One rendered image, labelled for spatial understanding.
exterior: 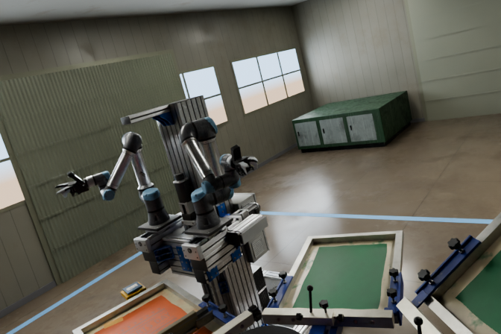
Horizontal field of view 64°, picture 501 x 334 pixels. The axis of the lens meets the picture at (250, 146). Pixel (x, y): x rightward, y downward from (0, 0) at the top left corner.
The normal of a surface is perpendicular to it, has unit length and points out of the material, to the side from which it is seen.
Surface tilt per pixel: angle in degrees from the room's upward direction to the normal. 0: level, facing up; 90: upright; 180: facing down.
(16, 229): 90
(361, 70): 90
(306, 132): 90
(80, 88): 90
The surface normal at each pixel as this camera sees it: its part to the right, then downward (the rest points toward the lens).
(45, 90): 0.77, -0.07
